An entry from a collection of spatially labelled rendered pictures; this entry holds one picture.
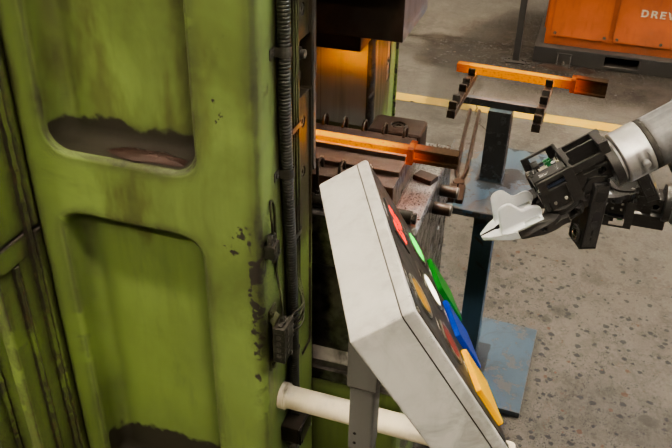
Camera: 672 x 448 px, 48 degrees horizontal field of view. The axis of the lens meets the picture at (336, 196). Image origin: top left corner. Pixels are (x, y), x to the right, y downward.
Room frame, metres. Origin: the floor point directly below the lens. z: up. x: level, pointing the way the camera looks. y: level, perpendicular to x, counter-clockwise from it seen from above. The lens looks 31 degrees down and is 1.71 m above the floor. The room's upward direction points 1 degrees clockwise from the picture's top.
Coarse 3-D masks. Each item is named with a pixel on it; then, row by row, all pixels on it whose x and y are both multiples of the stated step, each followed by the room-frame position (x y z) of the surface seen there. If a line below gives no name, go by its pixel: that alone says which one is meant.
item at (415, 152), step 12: (324, 132) 1.43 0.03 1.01; (336, 132) 1.43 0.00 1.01; (348, 144) 1.39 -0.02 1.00; (360, 144) 1.39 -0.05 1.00; (372, 144) 1.38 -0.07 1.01; (384, 144) 1.38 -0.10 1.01; (396, 144) 1.38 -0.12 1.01; (408, 144) 1.38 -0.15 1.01; (420, 144) 1.37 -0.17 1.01; (408, 156) 1.35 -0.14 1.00; (420, 156) 1.36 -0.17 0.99; (432, 156) 1.35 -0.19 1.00; (444, 156) 1.33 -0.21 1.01; (456, 156) 1.33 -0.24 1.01; (456, 168) 1.33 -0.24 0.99
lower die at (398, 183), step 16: (320, 128) 1.48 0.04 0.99; (336, 128) 1.48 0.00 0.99; (352, 128) 1.48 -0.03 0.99; (320, 144) 1.40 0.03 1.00; (336, 144) 1.39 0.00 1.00; (336, 160) 1.34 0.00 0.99; (352, 160) 1.34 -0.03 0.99; (368, 160) 1.34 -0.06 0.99; (384, 160) 1.34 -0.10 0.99; (400, 160) 1.35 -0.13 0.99; (320, 176) 1.30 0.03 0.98; (384, 176) 1.30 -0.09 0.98; (400, 176) 1.31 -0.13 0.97; (320, 192) 1.30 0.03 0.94; (400, 192) 1.32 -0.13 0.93
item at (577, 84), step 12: (480, 72) 1.97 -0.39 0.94; (492, 72) 1.96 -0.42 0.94; (504, 72) 1.95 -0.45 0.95; (516, 72) 1.94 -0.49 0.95; (528, 72) 1.94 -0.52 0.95; (540, 84) 1.91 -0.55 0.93; (564, 84) 1.89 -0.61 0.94; (576, 84) 1.89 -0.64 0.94; (588, 84) 1.87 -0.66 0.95; (600, 84) 1.86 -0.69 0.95; (600, 96) 1.86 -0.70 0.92
